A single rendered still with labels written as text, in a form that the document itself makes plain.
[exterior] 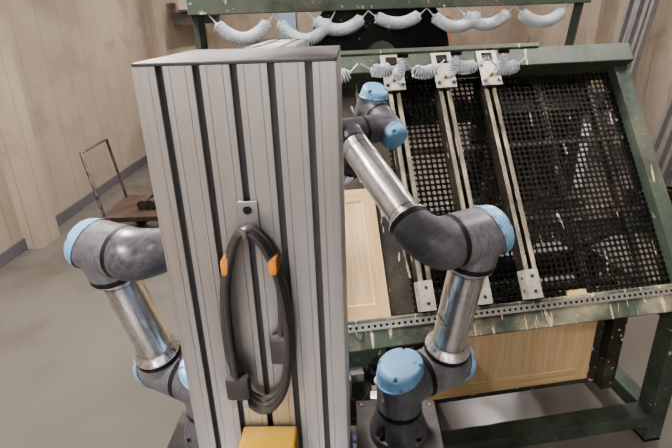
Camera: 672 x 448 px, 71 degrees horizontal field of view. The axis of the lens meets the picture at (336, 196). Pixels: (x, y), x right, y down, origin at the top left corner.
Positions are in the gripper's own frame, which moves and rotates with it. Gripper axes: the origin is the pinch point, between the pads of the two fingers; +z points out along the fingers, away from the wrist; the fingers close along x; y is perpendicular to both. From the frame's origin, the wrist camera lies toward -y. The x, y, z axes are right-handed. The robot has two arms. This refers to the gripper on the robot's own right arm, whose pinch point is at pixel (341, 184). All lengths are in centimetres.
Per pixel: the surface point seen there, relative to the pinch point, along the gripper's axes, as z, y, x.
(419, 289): 53, 13, -45
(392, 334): 65, -3, -40
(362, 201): 42, 42, -12
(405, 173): 30, 55, -26
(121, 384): 210, -4, 86
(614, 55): -21, 137, -108
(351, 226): 49, 31, -11
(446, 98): 8, 92, -34
